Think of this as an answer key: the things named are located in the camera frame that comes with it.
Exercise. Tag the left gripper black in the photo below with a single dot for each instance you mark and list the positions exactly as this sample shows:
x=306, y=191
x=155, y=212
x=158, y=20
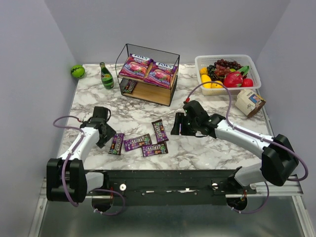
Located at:
x=105, y=134

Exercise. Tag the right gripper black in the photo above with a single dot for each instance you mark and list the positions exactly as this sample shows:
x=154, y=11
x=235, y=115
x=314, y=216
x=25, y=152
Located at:
x=183, y=125

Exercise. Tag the purple m&m's bag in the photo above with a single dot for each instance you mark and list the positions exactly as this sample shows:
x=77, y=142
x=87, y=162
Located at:
x=116, y=146
x=134, y=143
x=160, y=132
x=154, y=149
x=130, y=86

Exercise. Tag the purple Fox's candy bag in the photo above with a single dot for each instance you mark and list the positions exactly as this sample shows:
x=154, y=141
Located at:
x=136, y=66
x=161, y=74

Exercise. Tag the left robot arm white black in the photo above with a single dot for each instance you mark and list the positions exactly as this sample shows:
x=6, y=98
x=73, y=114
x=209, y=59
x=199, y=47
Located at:
x=66, y=178

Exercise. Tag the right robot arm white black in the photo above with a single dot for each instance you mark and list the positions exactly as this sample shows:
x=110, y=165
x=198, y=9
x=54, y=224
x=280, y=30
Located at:
x=276, y=153

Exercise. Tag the yellow mango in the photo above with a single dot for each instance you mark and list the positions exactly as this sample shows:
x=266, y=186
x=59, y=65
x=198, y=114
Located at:
x=205, y=79

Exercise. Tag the orange fruit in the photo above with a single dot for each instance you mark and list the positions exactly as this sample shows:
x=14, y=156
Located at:
x=217, y=84

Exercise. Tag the yellow small fruit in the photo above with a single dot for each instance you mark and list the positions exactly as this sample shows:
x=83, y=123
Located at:
x=203, y=71

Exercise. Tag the green glass bottle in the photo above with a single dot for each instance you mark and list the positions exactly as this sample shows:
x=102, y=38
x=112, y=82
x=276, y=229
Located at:
x=106, y=77

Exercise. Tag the dark grape bunch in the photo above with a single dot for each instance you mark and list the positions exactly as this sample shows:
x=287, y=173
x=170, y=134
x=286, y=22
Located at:
x=221, y=68

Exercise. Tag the white plastic fruit basket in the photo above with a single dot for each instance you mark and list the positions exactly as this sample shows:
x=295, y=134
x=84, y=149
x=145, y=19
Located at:
x=248, y=70

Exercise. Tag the red dragon fruit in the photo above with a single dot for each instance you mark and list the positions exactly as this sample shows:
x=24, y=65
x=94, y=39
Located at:
x=233, y=79

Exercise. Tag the green ball toy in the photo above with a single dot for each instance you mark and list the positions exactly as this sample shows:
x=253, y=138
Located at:
x=78, y=71

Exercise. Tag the red apple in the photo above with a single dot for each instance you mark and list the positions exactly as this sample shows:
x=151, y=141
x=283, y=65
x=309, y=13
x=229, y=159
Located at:
x=247, y=82

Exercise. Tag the black wire wooden shelf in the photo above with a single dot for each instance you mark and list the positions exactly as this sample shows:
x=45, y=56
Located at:
x=147, y=74

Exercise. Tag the black mounting base plate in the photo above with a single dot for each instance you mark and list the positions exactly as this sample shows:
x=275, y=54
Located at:
x=168, y=187

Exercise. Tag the aluminium rail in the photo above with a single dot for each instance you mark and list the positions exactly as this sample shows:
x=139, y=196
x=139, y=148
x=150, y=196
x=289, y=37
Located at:
x=288, y=189

